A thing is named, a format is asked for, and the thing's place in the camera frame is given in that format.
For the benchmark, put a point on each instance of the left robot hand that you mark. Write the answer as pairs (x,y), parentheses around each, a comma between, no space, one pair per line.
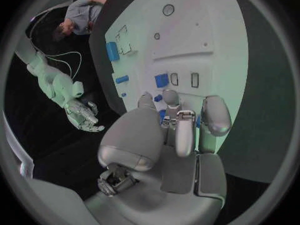
(150,191)

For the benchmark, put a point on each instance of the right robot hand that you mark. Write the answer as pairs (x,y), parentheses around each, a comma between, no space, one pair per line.
(80,116)

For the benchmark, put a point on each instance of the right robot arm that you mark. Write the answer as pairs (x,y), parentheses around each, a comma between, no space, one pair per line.
(51,82)

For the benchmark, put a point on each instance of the white task board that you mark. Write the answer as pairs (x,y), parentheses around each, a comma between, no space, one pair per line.
(187,50)

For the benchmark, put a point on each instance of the tiny blue peg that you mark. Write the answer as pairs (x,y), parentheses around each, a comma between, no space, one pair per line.
(123,94)

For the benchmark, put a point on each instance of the long blue plug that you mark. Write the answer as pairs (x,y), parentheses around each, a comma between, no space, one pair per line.
(122,79)

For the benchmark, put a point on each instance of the large blue block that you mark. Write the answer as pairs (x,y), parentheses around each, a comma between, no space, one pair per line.
(112,51)

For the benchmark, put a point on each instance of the short blue cylinder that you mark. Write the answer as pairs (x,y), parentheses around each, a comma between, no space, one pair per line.
(158,98)

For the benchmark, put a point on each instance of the blue square block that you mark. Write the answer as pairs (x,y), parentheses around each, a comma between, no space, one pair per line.
(161,80)

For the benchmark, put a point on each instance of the person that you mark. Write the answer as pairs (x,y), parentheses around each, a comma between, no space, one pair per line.
(80,16)

